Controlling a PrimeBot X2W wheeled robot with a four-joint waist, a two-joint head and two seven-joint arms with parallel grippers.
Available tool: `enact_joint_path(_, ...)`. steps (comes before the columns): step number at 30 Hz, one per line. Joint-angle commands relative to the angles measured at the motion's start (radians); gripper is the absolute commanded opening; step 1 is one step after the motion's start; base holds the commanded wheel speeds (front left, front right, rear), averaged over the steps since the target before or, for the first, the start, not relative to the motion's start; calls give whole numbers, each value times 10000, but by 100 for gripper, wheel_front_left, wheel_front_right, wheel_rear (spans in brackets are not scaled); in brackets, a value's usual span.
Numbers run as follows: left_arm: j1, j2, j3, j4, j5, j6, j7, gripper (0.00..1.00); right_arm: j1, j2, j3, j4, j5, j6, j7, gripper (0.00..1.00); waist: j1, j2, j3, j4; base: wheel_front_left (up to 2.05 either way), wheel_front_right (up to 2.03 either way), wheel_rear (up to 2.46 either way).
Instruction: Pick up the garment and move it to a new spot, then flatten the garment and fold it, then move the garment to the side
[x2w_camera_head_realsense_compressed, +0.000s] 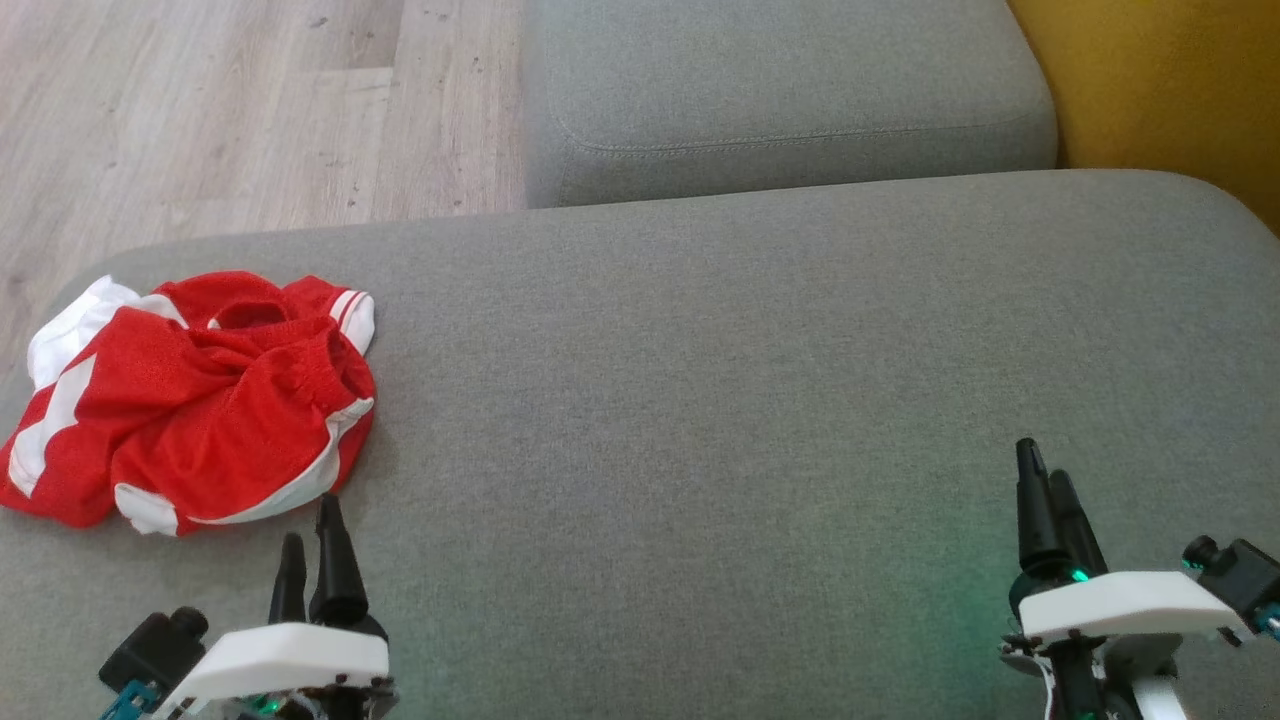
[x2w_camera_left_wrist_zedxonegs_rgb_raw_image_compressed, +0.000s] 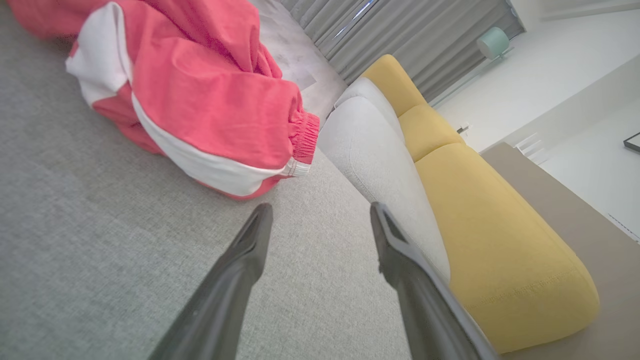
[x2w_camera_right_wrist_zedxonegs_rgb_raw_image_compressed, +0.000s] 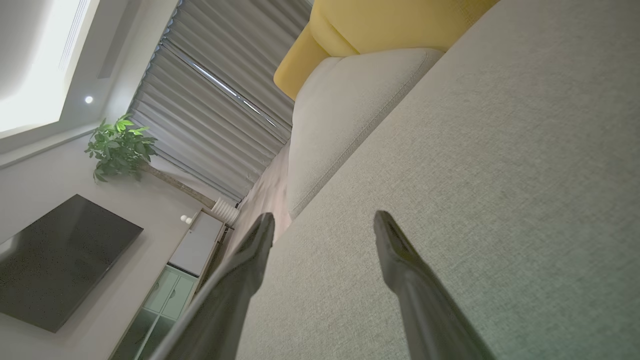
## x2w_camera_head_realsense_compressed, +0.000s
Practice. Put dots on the yellow cushion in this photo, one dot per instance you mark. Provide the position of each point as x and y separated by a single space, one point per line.
1170 80

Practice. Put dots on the grey sofa cushion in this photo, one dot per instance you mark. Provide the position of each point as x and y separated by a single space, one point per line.
780 90

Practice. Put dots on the red shorts with white stripe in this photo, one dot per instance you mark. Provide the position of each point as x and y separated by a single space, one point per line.
210 440

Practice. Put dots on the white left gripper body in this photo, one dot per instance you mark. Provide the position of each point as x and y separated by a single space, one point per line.
290 655

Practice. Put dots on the large grey sofa seat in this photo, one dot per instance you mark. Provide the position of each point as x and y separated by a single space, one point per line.
700 420

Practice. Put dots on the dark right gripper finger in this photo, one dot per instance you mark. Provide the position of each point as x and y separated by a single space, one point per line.
1078 540
1036 520

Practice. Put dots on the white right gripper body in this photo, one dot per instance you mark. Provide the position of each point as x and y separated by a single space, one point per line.
1120 605

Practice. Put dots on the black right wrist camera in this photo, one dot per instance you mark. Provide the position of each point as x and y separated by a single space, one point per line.
1245 575

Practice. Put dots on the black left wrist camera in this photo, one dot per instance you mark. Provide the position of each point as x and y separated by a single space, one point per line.
150 650

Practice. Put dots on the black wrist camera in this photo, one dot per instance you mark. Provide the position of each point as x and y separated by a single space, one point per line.
1245 575
150 650

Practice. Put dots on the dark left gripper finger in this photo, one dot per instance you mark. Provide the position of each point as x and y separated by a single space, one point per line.
289 590
338 580

